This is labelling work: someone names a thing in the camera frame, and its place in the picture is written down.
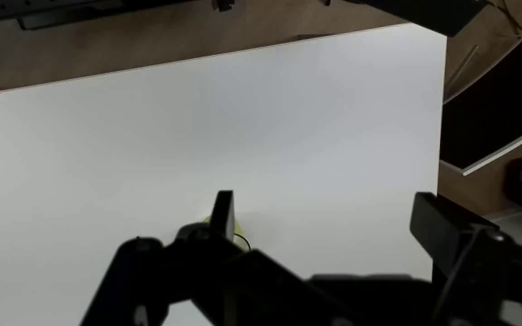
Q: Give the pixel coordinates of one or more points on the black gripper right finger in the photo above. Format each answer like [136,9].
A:
[438,222]

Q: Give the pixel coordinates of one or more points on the long dark flat bar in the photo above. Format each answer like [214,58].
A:
[61,10]

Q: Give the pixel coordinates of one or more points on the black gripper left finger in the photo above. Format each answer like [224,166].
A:
[221,210]

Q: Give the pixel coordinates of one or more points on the dark monitor base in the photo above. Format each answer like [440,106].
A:
[429,12]

